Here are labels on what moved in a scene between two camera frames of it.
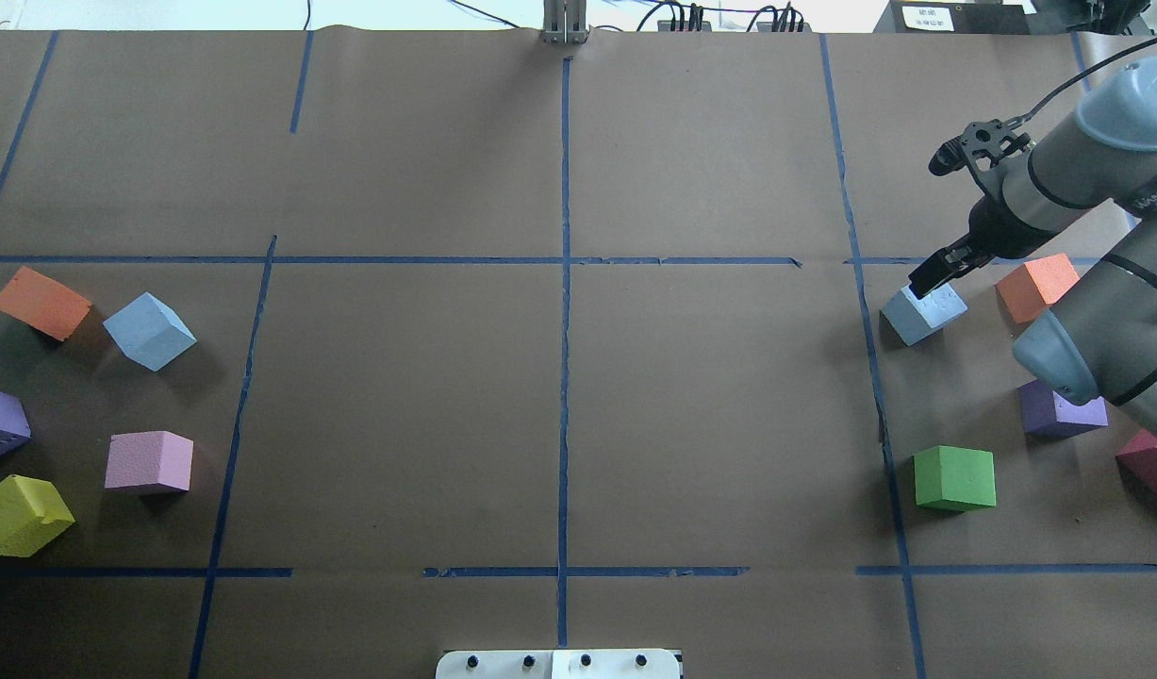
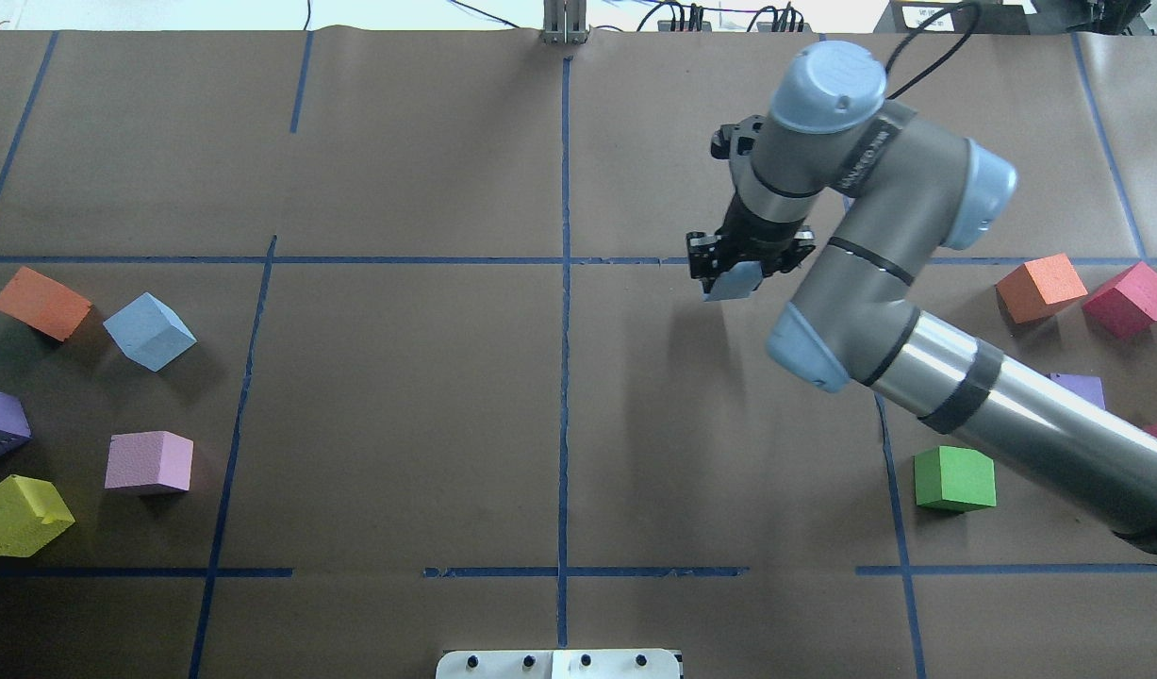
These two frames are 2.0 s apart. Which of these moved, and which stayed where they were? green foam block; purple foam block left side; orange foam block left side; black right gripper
Moved: black right gripper
Stayed: orange foam block left side; purple foam block left side; green foam block
